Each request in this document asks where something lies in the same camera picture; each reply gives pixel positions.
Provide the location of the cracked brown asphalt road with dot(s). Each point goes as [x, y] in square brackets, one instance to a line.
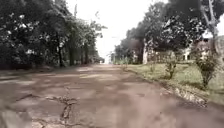
[106, 100]

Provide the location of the small young tree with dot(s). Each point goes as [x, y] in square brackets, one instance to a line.
[206, 68]
[171, 68]

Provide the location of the row of trees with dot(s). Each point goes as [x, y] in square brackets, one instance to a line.
[40, 36]
[166, 30]

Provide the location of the grass verge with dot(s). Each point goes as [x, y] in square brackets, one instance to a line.
[186, 75]

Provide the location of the stone kerb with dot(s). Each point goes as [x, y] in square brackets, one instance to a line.
[185, 95]

